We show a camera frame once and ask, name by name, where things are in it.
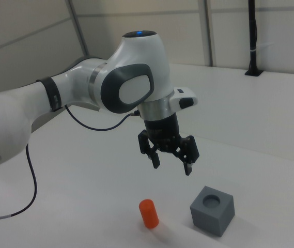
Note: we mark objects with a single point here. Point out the grey partition post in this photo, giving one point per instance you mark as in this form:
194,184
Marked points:
210,31
80,31

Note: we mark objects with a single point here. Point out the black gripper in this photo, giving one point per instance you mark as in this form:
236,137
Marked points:
162,131

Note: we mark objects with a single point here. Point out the black pole with base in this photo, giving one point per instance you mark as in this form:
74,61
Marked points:
253,38

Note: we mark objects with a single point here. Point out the orange cylinder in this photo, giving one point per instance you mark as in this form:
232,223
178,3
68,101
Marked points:
149,214

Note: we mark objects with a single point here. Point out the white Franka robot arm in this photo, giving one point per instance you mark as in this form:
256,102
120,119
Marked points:
136,64

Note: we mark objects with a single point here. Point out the grey block with round hole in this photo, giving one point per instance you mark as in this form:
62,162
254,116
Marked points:
214,211

